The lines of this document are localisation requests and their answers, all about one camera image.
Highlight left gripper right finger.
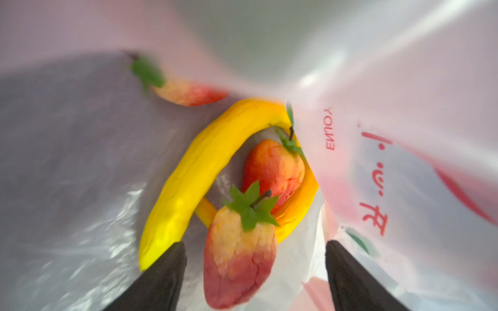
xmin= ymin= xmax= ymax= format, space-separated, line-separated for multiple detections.
xmin=326 ymin=241 xmax=408 ymax=311

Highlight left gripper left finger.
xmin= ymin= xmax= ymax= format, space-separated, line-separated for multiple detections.
xmin=105 ymin=242 xmax=187 ymax=311

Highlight yellow banana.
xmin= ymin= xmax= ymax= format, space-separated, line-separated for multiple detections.
xmin=139 ymin=98 xmax=291 ymax=271
xmin=195 ymin=161 xmax=319 ymax=243

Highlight small red strawberry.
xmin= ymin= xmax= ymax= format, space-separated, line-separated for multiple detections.
xmin=203 ymin=181 xmax=279 ymax=310

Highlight large red strawberry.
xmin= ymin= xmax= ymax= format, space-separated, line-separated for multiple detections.
xmin=242 ymin=126 xmax=306 ymax=214

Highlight pale strawberry green leaves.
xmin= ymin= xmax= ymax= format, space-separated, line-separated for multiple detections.
xmin=124 ymin=51 xmax=229 ymax=107

